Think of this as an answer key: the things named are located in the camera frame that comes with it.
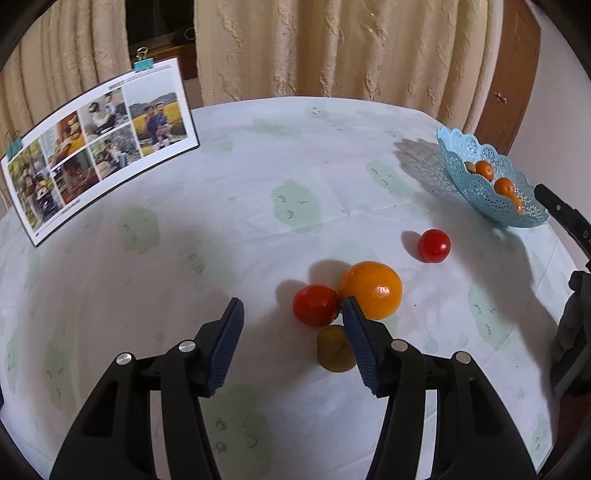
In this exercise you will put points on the small yellow fruit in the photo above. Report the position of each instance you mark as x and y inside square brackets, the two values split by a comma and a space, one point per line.
[469, 167]

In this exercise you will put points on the blue plastic lattice basket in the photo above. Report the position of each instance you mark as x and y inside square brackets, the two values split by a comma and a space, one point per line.
[480, 203]

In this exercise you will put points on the teal binder clip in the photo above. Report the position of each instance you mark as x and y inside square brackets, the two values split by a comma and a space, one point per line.
[144, 61]
[14, 144]

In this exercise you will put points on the brown wooden door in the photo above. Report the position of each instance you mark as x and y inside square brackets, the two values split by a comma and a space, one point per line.
[512, 69]

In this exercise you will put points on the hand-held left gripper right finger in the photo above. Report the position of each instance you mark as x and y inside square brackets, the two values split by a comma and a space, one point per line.
[362, 346]

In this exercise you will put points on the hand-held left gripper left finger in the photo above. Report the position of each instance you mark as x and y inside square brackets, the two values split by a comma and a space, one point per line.
[226, 346]

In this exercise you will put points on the tan round fruit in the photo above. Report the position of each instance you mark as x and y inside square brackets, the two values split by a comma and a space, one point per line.
[334, 355]

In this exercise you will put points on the brass door knob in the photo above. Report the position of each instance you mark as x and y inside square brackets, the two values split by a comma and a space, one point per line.
[498, 96]

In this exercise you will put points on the white green patterned tablecloth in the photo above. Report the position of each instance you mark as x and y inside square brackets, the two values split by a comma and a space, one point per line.
[231, 221]

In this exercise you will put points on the beige embossed curtain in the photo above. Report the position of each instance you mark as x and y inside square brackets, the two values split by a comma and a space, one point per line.
[346, 46]
[60, 60]

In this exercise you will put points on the red pomegranate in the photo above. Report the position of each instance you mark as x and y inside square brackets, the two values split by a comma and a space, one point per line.
[315, 305]

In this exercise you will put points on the yellow-orange orange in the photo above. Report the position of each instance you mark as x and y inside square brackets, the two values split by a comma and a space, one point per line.
[371, 288]

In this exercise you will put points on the photo collage board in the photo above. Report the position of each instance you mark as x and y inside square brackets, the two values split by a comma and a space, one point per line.
[101, 143]

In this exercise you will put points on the small mandarin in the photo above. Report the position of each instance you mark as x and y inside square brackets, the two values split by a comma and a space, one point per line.
[484, 170]
[504, 187]

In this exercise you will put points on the small red tomato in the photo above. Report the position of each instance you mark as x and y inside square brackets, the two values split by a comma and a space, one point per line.
[434, 245]

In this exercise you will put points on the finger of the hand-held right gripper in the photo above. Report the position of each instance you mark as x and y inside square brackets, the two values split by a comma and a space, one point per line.
[561, 210]

